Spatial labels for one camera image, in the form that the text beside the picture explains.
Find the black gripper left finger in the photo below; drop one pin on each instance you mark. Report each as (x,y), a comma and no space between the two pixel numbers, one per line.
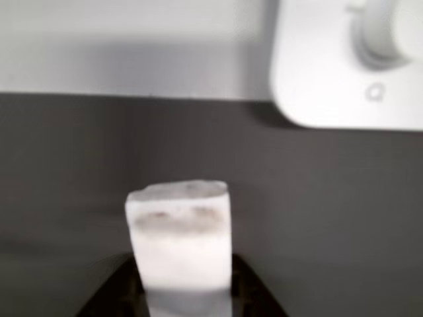
(115,290)

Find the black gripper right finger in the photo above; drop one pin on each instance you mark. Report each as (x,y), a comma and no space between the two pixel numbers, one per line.
(254,290)

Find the white rectangular block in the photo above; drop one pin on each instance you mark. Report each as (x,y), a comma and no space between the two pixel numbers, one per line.
(181,247)

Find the white plastic device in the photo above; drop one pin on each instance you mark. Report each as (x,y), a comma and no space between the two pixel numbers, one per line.
(330,66)

